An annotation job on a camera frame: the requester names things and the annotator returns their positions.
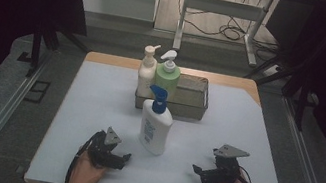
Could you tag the white power strip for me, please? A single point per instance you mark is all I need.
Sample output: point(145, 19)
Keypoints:
point(272, 70)

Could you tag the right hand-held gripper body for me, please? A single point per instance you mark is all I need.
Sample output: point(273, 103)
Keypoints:
point(227, 170)

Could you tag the white metal desk frame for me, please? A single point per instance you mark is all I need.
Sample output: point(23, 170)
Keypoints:
point(223, 6)

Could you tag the cream bottle with orange label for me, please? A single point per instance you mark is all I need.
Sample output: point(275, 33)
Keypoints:
point(146, 75)

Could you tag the black metal stand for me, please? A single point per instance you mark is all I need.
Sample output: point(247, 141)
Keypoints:
point(301, 102)
point(36, 49)

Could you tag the grey metal mesh basket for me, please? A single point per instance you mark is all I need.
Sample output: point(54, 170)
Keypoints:
point(192, 96)

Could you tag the white bottle with blue pump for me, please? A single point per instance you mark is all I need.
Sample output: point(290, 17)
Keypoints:
point(154, 130)

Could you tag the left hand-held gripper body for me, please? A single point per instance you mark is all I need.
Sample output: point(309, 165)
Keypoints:
point(102, 153)

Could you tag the person's left hand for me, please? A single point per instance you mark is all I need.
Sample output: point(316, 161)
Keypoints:
point(85, 174)

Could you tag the green bottle with white pump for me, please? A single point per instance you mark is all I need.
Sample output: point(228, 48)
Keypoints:
point(167, 78)

